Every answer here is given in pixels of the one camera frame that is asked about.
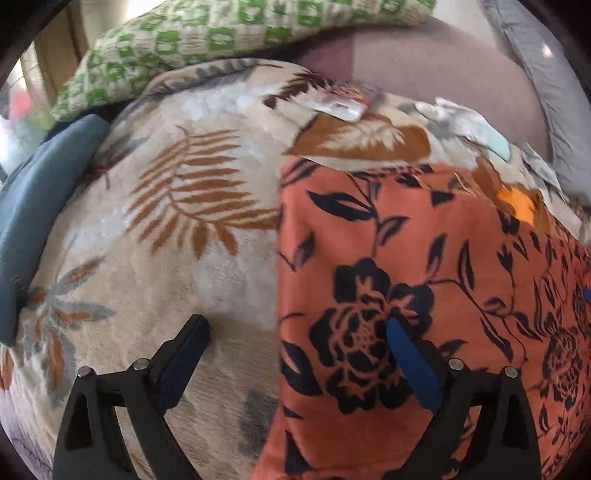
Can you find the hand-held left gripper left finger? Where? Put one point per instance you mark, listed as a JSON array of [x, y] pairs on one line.
[[184, 360]]

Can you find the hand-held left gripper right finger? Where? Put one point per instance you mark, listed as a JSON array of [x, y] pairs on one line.
[[411, 369]]

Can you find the orange black floral garment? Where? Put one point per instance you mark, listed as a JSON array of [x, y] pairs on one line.
[[415, 240]]

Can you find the beige leaf print blanket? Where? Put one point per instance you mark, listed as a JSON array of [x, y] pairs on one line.
[[138, 258]]

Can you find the small bright orange cloth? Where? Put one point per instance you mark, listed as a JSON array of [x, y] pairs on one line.
[[517, 205]]

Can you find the blue grey cushion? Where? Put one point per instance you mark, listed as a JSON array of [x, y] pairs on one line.
[[37, 207]]

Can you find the white teal printed cloth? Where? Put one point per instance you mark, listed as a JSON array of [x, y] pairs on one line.
[[461, 122]]

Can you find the shiny foil packet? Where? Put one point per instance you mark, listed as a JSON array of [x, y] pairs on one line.
[[346, 104]]

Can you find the mauve bed sheet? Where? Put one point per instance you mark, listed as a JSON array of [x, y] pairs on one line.
[[438, 60]]

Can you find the green white patterned pillow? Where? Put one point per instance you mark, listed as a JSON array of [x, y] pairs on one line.
[[184, 41]]

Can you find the wooden framed window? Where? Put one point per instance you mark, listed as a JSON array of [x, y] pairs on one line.
[[46, 60]]

